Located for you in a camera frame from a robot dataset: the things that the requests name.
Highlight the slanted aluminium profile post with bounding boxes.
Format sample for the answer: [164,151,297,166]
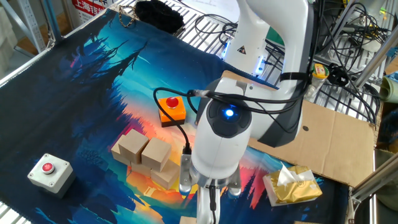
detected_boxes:
[353,30,398,90]

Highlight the white paper sheet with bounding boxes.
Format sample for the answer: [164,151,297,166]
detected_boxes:
[183,0,240,22]

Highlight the gold tissue pack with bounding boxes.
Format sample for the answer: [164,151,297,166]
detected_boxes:
[262,161,323,207]

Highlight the black power plug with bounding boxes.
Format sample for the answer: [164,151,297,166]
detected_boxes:
[327,63,349,87]

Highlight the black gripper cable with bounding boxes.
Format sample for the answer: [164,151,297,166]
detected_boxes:
[152,86,218,156]

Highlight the aluminium profile bar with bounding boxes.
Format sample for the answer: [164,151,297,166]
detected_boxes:
[347,154,398,205]

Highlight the silver table edge rail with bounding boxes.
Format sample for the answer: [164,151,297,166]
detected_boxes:
[0,0,125,88]

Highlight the blue-grey metal post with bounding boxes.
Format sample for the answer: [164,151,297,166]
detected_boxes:
[40,0,65,43]

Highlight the white box with red print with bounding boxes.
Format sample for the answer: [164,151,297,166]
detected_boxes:
[71,0,116,25]

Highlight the orange emergency stop button box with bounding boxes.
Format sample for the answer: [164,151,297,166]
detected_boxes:
[157,96,187,128]

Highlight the green cutting mat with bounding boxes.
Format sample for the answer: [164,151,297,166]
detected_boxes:
[266,26,286,48]

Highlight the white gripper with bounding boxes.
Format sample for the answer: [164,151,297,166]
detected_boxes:
[196,185,221,224]

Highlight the green rolled sheet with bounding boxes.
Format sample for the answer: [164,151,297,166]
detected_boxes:
[378,73,398,104]

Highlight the black cable loop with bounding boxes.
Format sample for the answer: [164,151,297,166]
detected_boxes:
[194,14,239,46]

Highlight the flat brown cardboard sheet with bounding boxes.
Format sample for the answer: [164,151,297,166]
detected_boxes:
[222,70,376,188]

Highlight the grey perforated metal upright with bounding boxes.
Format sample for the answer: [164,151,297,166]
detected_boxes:
[17,0,47,54]

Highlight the black fuzzy bag with chain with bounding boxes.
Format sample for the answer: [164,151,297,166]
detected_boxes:
[118,0,186,35]

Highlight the colourful forest print mat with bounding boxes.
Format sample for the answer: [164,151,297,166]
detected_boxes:
[0,8,351,224]

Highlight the grey box with red button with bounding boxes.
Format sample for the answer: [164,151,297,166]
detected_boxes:
[27,152,76,199]

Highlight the glass jar with yellow lid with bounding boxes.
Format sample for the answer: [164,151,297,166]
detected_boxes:
[304,63,330,102]

